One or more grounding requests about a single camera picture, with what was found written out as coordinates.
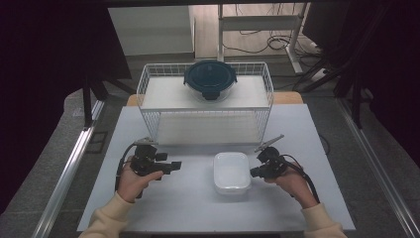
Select dark curtain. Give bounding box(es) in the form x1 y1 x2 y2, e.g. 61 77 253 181
301 0 420 168
0 0 134 214

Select white desk frame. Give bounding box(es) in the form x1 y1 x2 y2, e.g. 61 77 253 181
216 3 310 74

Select black metal stand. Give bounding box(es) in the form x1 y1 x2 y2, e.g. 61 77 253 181
292 3 390 131
81 74 137 131

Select white rectangular container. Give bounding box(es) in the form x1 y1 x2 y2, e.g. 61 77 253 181
212 151 253 195

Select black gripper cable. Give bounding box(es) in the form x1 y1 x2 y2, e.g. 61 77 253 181
280 154 321 204
114 142 139 192

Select person's right hand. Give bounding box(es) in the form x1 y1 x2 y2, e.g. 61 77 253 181
263 163 318 209

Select white cabinet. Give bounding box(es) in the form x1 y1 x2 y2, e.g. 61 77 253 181
107 5 196 58

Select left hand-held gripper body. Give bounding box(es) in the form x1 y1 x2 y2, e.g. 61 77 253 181
130 138 158 178

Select white wire shelf rack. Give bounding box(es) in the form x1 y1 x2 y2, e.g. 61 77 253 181
136 61 275 148

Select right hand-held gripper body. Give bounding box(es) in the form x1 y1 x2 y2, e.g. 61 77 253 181
254 134 288 179

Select round container with dark lid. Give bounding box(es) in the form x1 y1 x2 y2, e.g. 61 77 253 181
183 59 239 102

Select aluminium rail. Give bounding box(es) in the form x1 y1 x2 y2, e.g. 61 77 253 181
31 98 107 238
336 98 420 238

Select black floor cables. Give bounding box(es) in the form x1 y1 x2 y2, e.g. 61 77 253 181
222 29 323 58

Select white power strip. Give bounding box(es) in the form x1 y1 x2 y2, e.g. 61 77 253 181
309 66 332 82

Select person's left hand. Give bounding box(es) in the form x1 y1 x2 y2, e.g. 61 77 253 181
116 157 164 203

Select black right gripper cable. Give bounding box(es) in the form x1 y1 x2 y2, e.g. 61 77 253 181
280 154 321 204

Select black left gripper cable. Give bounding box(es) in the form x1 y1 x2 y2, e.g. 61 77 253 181
114 142 139 192

